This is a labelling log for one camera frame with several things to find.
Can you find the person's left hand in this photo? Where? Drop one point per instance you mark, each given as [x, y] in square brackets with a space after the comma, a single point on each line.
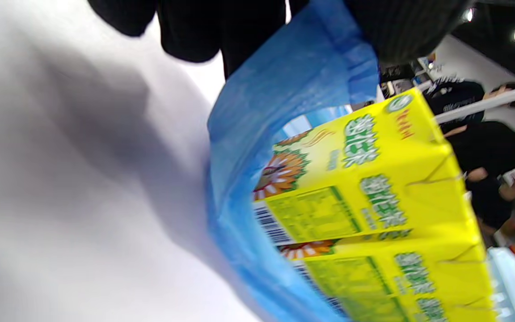
[248, 27]

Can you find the blue plastic bag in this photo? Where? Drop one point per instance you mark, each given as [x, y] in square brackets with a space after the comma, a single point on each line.
[284, 67]

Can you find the yellow chrysanthemum tea package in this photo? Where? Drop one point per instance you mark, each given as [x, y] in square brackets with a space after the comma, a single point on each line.
[396, 179]
[441, 277]

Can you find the white metal pole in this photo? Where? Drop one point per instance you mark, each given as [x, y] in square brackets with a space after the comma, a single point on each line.
[499, 100]

